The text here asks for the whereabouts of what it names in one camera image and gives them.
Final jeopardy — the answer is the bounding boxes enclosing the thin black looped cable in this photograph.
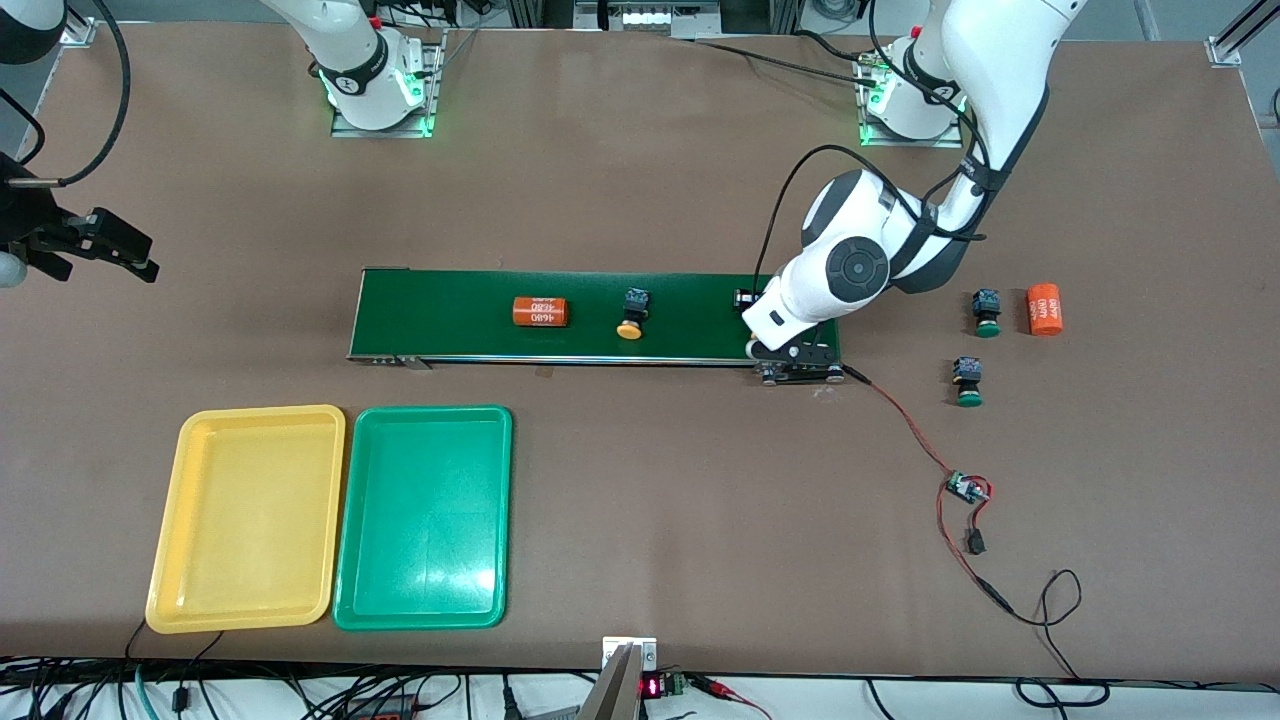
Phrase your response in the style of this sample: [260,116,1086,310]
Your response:
[1005,569,1084,683]

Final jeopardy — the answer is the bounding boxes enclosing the green plastic tray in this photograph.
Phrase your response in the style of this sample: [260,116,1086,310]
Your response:
[332,404,514,632]

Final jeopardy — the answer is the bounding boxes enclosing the green conveyor belt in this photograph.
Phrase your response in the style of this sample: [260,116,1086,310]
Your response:
[346,267,846,387]

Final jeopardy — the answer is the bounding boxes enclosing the red clip lead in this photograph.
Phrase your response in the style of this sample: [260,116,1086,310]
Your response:
[690,675,773,720]

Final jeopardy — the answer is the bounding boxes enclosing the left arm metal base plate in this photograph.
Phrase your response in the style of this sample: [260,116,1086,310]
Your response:
[857,48,967,150]

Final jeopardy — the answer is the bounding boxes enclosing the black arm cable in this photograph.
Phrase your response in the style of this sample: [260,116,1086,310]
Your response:
[8,0,133,189]
[750,0,991,301]

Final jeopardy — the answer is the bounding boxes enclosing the yellow plastic tray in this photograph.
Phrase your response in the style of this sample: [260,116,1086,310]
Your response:
[145,404,347,635]

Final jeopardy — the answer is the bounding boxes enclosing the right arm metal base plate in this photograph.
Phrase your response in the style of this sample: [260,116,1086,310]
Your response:
[330,28,447,139]

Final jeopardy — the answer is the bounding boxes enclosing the long black table cable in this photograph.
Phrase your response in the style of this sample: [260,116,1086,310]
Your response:
[690,30,886,86]

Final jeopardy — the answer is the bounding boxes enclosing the grey device with lights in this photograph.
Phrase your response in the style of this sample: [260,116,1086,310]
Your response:
[572,0,723,39]

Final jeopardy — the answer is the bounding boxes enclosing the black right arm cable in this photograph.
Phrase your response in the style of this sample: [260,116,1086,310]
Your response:
[8,0,133,189]

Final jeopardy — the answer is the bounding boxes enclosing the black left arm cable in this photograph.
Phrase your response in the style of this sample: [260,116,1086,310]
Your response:
[750,0,991,301]

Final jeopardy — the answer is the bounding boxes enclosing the grey metal post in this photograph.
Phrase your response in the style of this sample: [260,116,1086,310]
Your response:
[577,643,643,720]

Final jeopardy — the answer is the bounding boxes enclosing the small silver metal bracket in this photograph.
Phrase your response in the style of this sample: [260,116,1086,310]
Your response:
[602,636,658,669]

